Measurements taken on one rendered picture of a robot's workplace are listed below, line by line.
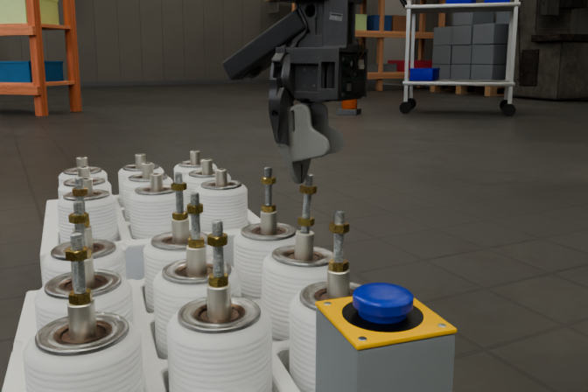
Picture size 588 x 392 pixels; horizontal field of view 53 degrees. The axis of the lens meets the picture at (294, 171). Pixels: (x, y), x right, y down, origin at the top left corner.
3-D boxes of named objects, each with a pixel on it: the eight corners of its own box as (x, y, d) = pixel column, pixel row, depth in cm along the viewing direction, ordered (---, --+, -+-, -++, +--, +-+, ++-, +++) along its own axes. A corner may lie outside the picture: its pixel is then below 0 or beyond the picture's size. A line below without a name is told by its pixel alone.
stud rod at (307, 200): (300, 239, 69) (304, 174, 67) (300, 236, 69) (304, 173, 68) (309, 239, 69) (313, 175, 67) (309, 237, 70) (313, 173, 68)
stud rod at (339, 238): (331, 283, 58) (332, 208, 57) (340, 282, 58) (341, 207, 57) (335, 287, 57) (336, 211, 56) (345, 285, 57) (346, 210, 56)
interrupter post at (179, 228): (167, 243, 76) (166, 218, 76) (183, 239, 78) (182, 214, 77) (178, 247, 74) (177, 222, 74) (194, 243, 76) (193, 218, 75)
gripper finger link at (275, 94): (280, 146, 62) (280, 61, 61) (268, 144, 63) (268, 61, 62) (303, 141, 66) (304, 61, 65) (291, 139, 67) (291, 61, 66)
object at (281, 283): (253, 419, 67) (260, 267, 65) (259, 378, 77) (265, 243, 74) (337, 424, 67) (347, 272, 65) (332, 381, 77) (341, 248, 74)
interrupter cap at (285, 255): (269, 268, 66) (269, 262, 66) (273, 248, 73) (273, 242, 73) (337, 271, 66) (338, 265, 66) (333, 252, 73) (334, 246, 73)
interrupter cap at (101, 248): (128, 252, 72) (128, 247, 72) (69, 268, 67) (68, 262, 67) (96, 240, 78) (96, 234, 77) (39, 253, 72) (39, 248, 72)
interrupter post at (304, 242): (293, 262, 68) (294, 234, 68) (293, 255, 71) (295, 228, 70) (313, 262, 68) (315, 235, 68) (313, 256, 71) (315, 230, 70)
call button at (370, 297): (394, 304, 42) (395, 277, 42) (423, 329, 38) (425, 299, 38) (342, 312, 41) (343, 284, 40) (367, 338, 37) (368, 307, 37)
